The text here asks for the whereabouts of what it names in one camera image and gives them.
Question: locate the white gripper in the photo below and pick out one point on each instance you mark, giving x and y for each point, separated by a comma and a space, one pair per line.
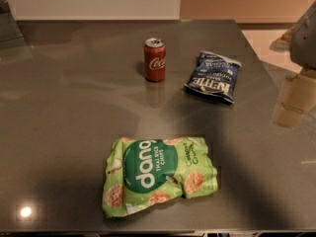
304, 44

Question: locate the red coke can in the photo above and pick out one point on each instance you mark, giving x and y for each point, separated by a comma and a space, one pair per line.
155, 59

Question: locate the blue Kettle chip bag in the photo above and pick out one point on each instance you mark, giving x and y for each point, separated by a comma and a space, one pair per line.
215, 76

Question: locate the green Dang rice chips bag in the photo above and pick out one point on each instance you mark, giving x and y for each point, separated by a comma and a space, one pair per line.
142, 173

